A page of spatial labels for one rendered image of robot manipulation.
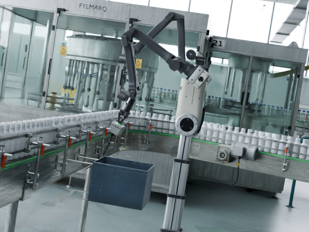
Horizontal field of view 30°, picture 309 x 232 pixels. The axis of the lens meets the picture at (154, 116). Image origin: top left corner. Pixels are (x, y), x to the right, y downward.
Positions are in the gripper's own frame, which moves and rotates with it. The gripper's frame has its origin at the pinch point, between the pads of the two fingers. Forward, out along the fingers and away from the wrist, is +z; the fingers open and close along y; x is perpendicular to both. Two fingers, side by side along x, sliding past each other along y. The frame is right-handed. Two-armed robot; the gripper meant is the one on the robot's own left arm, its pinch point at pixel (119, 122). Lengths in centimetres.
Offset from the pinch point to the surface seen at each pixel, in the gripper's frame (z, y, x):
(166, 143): 12, -123, 30
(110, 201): 29, 87, 29
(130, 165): 12, 56, 27
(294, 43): -206, -789, 121
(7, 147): 11, 165, -13
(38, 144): 7, 148, -6
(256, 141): -30, -106, 97
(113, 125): 3.4, 3.7, -2.1
